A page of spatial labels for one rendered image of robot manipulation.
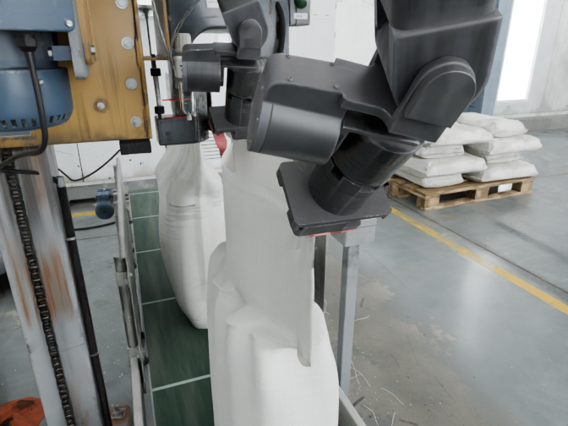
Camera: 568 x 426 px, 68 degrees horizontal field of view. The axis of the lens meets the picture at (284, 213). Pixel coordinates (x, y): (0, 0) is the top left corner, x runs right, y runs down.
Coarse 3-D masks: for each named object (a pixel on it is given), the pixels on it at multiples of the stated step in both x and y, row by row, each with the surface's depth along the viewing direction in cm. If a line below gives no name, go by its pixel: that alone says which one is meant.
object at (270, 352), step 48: (240, 144) 83; (240, 192) 60; (240, 240) 63; (288, 240) 53; (240, 288) 66; (288, 288) 55; (240, 336) 62; (288, 336) 58; (240, 384) 62; (288, 384) 58; (336, 384) 62
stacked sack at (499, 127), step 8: (472, 112) 405; (456, 120) 385; (464, 120) 379; (472, 120) 371; (480, 120) 367; (488, 120) 366; (496, 120) 364; (504, 120) 365; (512, 120) 362; (488, 128) 353; (496, 128) 352; (504, 128) 355; (512, 128) 358; (520, 128) 362; (496, 136) 354; (504, 136) 357
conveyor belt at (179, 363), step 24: (144, 192) 258; (144, 216) 220; (144, 240) 193; (144, 264) 172; (144, 288) 154; (168, 288) 154; (144, 312) 140; (168, 312) 140; (168, 336) 128; (192, 336) 128; (168, 360) 118; (192, 360) 118; (168, 384) 110; (192, 384) 110; (168, 408) 102; (192, 408) 102
